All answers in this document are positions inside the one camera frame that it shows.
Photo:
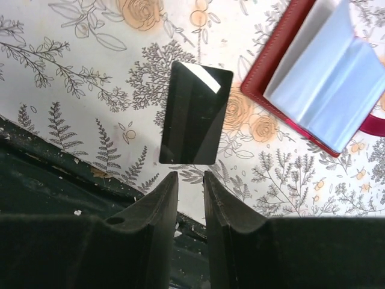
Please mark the black front table rail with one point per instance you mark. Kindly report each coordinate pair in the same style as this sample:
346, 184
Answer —
39, 178

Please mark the black credit card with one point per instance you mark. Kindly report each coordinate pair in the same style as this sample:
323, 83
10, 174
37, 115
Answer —
194, 115

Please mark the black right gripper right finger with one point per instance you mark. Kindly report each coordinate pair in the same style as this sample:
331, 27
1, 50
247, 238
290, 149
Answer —
248, 250

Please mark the red leather card holder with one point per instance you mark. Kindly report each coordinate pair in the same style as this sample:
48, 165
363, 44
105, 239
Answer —
317, 76

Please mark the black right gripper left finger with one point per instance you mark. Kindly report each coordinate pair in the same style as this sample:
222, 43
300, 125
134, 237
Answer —
131, 249

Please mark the floral table mat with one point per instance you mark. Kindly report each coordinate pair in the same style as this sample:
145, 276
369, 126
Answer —
91, 77

